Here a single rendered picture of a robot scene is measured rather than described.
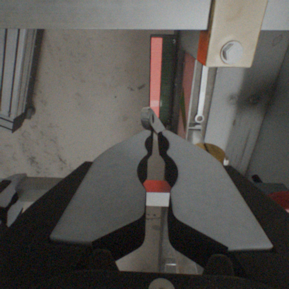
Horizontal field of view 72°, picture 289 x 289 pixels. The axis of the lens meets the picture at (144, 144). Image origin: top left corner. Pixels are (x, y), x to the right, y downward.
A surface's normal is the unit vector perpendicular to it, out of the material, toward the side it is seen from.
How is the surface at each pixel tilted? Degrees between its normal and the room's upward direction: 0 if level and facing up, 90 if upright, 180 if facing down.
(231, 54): 0
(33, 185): 90
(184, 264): 90
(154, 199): 0
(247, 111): 0
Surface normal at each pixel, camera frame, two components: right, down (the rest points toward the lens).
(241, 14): -0.04, 0.51
